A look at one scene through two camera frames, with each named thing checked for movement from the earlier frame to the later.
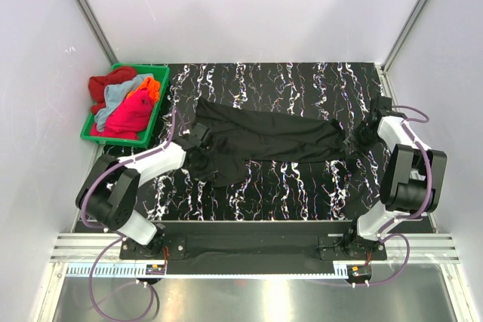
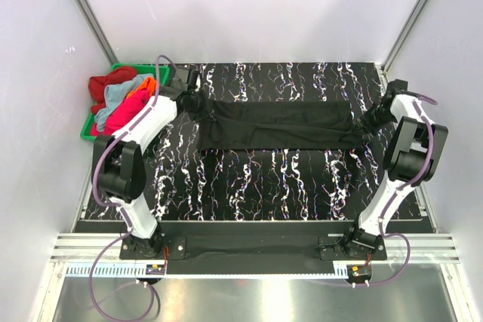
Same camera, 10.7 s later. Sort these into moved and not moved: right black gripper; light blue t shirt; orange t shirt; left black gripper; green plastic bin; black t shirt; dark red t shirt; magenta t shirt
Moved: right black gripper; black t shirt; left black gripper
Not moved: magenta t shirt; dark red t shirt; orange t shirt; green plastic bin; light blue t shirt
